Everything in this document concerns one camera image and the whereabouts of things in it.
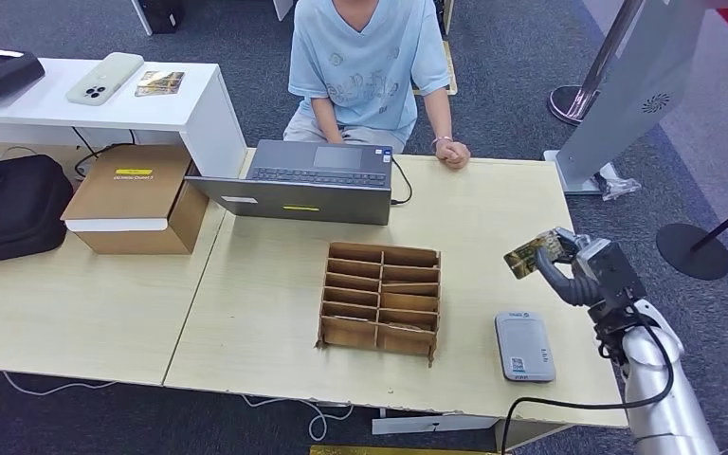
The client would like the person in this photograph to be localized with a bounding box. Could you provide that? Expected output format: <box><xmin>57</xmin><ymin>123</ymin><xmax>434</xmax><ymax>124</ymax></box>
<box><xmin>282</xmin><ymin>0</ymin><xmax>472</xmax><ymax>171</ymax></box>

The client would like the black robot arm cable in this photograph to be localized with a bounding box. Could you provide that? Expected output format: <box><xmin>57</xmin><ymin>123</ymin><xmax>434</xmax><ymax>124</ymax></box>
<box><xmin>500</xmin><ymin>300</ymin><xmax>676</xmax><ymax>455</ymax></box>

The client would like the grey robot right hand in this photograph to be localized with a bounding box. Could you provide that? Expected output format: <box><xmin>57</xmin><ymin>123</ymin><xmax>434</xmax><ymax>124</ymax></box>
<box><xmin>533</xmin><ymin>227</ymin><xmax>601</xmax><ymax>309</ymax></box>

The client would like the white smartphone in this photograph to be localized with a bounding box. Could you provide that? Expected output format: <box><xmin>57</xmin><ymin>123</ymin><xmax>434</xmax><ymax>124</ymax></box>
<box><xmin>65</xmin><ymin>51</ymin><xmax>145</xmax><ymax>107</ymax></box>

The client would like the white side shelf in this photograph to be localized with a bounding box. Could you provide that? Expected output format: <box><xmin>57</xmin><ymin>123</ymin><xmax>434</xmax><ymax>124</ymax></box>
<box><xmin>0</xmin><ymin>57</ymin><xmax>249</xmax><ymax>180</ymax></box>

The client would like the brown cardboard box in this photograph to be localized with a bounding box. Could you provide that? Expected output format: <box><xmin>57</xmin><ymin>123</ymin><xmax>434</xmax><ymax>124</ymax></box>
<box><xmin>60</xmin><ymin>144</ymin><xmax>210</xmax><ymax>256</ymax></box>

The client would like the white floor cable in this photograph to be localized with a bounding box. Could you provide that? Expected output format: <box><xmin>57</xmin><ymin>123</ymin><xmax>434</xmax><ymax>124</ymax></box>
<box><xmin>241</xmin><ymin>395</ymin><xmax>354</xmax><ymax>442</ymax></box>
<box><xmin>0</xmin><ymin>372</ymin><xmax>118</xmax><ymax>398</ymax></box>

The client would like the clear plastic bag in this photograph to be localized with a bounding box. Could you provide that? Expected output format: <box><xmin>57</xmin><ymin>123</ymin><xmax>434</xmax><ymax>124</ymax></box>
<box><xmin>594</xmin><ymin>173</ymin><xmax>643</xmax><ymax>202</ymax></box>

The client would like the black stanchion post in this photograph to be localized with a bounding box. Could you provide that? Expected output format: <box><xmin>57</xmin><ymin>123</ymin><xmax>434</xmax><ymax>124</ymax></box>
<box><xmin>655</xmin><ymin>188</ymin><xmax>728</xmax><ymax>282</ymax></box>

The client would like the silver kiosk stand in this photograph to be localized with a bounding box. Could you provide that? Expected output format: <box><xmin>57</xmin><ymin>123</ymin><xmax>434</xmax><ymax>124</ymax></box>
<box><xmin>544</xmin><ymin>0</ymin><xmax>711</xmax><ymax>196</ymax></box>

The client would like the white table bracket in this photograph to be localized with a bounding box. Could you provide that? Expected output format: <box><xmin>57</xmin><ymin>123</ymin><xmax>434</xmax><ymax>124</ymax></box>
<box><xmin>371</xmin><ymin>414</ymin><xmax>501</xmax><ymax>436</ymax></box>

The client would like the black soft bag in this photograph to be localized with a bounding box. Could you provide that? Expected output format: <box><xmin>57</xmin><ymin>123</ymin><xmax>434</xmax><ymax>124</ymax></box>
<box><xmin>0</xmin><ymin>154</ymin><xmax>75</xmax><ymax>269</ymax></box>

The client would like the grey open laptop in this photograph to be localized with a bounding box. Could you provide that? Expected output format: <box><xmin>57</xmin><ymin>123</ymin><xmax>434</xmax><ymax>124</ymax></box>
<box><xmin>183</xmin><ymin>138</ymin><xmax>394</xmax><ymax>227</ymax></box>

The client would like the black laptop power cable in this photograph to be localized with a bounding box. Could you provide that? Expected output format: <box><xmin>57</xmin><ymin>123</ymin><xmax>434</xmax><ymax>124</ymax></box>
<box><xmin>391</xmin><ymin>156</ymin><xmax>414</xmax><ymax>207</ymax></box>

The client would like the cardboard slotted card organizer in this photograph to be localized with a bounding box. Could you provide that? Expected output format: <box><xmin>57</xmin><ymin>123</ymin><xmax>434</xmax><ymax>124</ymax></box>
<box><xmin>315</xmin><ymin>242</ymin><xmax>442</xmax><ymax>369</ymax></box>

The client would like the person's left hand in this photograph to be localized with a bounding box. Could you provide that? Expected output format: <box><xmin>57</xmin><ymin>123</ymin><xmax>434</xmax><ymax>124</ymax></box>
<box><xmin>434</xmin><ymin>139</ymin><xmax>472</xmax><ymax>171</ymax></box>

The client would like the chrome stanchion post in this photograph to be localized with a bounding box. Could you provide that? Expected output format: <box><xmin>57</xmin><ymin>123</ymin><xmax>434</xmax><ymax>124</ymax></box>
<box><xmin>548</xmin><ymin>0</ymin><xmax>645</xmax><ymax>127</ymax></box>

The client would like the black shelf cable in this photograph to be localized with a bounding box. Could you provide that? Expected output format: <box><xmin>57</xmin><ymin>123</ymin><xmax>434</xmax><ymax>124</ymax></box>
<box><xmin>71</xmin><ymin>127</ymin><xmax>137</xmax><ymax>180</ymax></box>

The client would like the black cabinet with white frame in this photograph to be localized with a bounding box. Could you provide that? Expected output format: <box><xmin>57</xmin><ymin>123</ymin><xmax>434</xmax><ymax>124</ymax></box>
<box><xmin>130</xmin><ymin>0</ymin><xmax>186</xmax><ymax>34</ymax></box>

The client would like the grey card reader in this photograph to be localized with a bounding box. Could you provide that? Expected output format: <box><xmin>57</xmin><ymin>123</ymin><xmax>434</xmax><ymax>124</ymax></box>
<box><xmin>494</xmin><ymin>310</ymin><xmax>557</xmax><ymax>384</ymax></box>

